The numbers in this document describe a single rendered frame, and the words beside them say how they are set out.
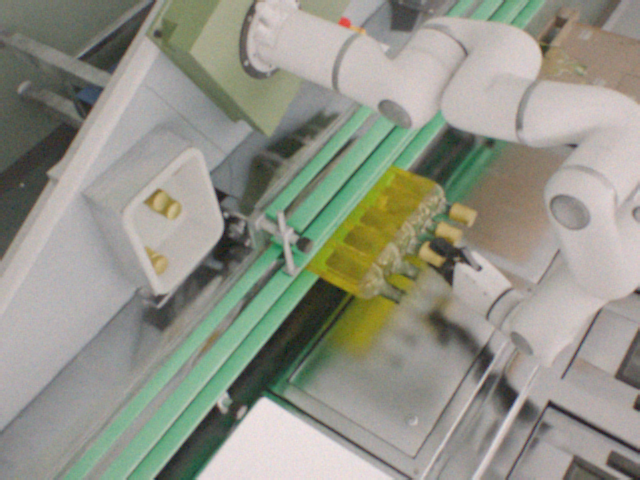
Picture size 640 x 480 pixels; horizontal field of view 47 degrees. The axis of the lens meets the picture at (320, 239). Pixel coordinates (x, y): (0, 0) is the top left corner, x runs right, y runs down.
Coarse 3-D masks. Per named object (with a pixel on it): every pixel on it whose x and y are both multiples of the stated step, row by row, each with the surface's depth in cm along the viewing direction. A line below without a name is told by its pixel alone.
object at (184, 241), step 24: (168, 168) 111; (192, 168) 119; (144, 192) 109; (168, 192) 125; (192, 192) 125; (144, 216) 122; (192, 216) 131; (216, 216) 127; (144, 240) 125; (168, 240) 129; (192, 240) 129; (216, 240) 130; (144, 264) 116; (168, 264) 127; (192, 264) 127; (168, 288) 124
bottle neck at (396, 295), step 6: (384, 282) 134; (378, 288) 134; (384, 288) 133; (390, 288) 133; (396, 288) 133; (384, 294) 133; (390, 294) 133; (396, 294) 132; (402, 294) 133; (390, 300) 134; (396, 300) 132; (402, 300) 134
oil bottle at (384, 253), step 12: (348, 228) 141; (360, 228) 141; (336, 240) 140; (348, 240) 139; (360, 240) 139; (372, 240) 138; (384, 240) 138; (360, 252) 137; (372, 252) 137; (384, 252) 136; (396, 252) 137; (384, 264) 136; (384, 276) 139
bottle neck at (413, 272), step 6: (396, 264) 136; (402, 264) 136; (408, 264) 136; (396, 270) 137; (402, 270) 136; (408, 270) 135; (414, 270) 135; (420, 270) 136; (408, 276) 136; (414, 276) 135; (420, 276) 137
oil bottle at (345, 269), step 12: (324, 252) 138; (336, 252) 138; (348, 252) 137; (312, 264) 139; (324, 264) 136; (336, 264) 136; (348, 264) 136; (360, 264) 135; (372, 264) 135; (324, 276) 139; (336, 276) 136; (348, 276) 134; (360, 276) 134; (372, 276) 134; (348, 288) 137; (360, 288) 134; (372, 288) 134
